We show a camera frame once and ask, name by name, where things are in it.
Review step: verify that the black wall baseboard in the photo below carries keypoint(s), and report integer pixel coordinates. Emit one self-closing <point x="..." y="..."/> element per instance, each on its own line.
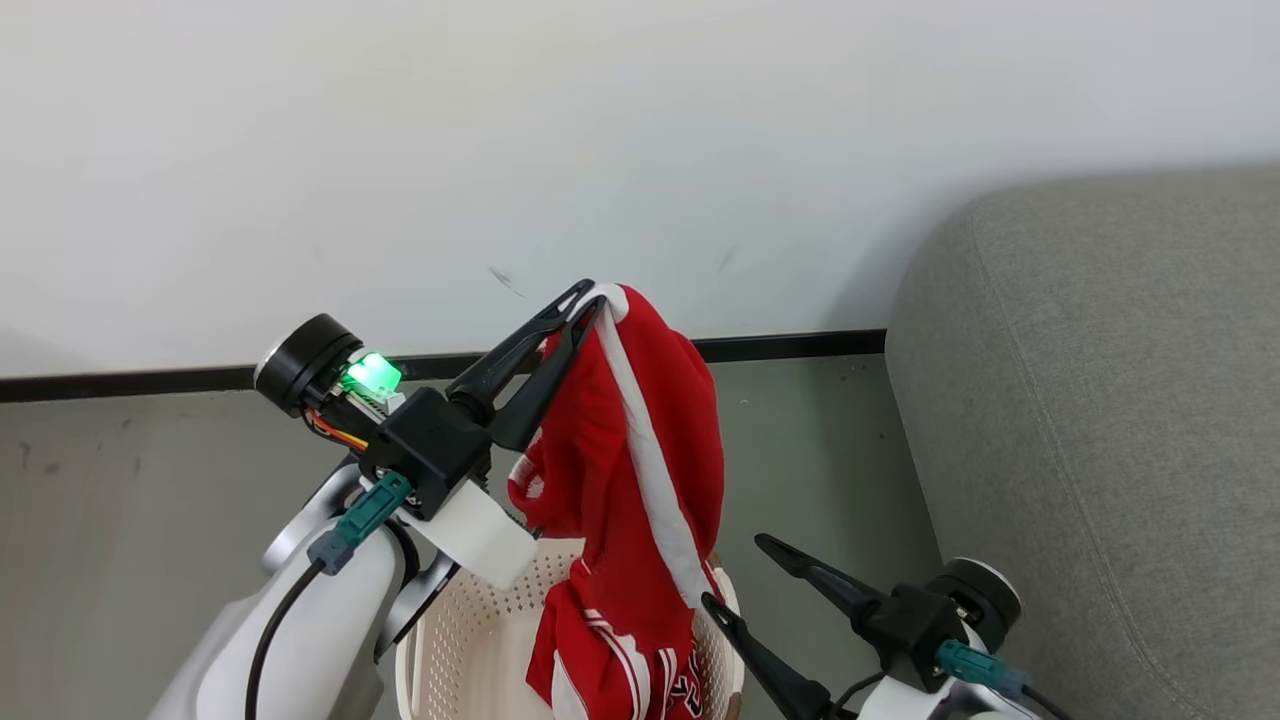
<point x="150" y="380"/>

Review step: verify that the grey fabric sofa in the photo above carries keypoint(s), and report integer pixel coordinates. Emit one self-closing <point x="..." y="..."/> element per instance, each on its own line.
<point x="1100" y="420"/>

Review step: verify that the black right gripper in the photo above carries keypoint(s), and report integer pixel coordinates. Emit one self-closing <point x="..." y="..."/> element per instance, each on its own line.
<point x="905" y="630"/>

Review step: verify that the cream perforated laundry basket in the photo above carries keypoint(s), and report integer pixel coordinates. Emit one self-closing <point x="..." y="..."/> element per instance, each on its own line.
<point x="470" y="640"/>

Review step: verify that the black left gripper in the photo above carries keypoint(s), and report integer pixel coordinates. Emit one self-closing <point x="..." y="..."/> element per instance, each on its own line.
<point x="430" y="450"/>

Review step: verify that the red white sports garment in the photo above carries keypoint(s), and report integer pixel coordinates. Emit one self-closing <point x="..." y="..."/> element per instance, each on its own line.
<point x="650" y="440"/>

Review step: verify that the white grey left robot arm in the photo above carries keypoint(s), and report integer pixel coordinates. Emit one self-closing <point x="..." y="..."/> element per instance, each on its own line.
<point x="330" y="640"/>

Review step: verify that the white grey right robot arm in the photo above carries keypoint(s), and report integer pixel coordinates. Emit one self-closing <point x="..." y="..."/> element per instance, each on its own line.
<point x="900" y="705"/>

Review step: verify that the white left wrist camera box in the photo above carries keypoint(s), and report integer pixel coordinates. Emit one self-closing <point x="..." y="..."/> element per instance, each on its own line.
<point x="480" y="535"/>

